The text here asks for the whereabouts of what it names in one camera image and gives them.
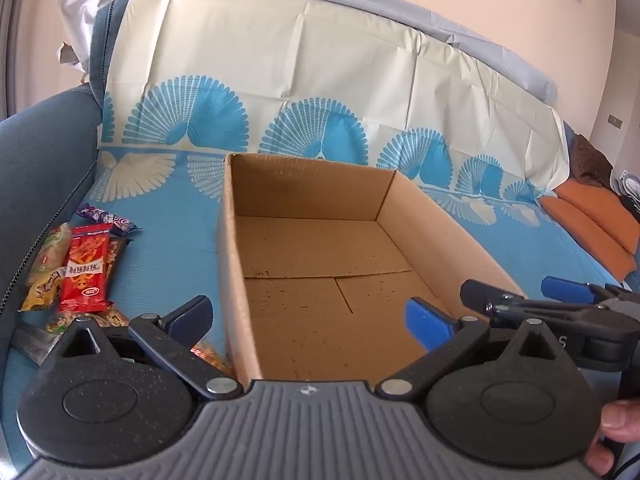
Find blue cream printed sheet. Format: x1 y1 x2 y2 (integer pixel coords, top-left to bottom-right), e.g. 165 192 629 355
10 0 626 476

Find red snack packet white label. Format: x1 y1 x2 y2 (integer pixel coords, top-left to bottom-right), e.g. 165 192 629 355
58 224 112 314

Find dark brown snack packet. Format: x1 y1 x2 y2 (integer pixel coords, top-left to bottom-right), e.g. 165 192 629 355
105 236 135 306

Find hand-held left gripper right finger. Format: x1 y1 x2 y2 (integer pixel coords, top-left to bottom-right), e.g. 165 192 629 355
375 297 576 401

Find grey blue cover sheet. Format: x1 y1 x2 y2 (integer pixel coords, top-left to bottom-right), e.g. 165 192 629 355
52 0 558 106

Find purple snack packet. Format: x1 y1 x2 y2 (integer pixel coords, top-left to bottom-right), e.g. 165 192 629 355
76 203 142 237

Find green white snack packet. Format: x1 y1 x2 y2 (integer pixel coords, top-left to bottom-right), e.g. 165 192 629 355
25 222 72 286

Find grey curtain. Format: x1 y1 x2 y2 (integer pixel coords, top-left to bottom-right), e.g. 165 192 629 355
0 0 22 121

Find person's right hand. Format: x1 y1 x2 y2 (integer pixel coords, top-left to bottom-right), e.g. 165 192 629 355
584 399 640 477

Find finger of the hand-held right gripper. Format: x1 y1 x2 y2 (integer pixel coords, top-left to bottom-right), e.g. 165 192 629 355
460 279 601 332
541 275 640 307

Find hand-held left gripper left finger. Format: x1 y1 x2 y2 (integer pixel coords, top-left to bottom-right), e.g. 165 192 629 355
42 296 244 401

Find blue fabric sofa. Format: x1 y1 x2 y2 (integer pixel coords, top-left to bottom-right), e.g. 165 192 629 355
0 0 132 480

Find brown cardboard box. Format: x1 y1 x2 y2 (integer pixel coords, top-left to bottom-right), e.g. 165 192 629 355
216 153 526 386

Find brown cloth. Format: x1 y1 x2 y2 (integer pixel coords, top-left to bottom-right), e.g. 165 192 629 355
570 132 616 191

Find yellow green printed snack packet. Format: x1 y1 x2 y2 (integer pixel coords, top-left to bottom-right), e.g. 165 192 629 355
46 309 132 332

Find orange cushion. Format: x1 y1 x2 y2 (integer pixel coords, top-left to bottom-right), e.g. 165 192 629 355
555 177 640 258
537 195 637 283

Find grey foil snack packet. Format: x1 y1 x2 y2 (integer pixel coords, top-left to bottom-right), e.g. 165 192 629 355
10 324 67 367

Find golden candy packet red ends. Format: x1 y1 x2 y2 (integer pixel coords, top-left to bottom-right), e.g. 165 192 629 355
190 339 235 377

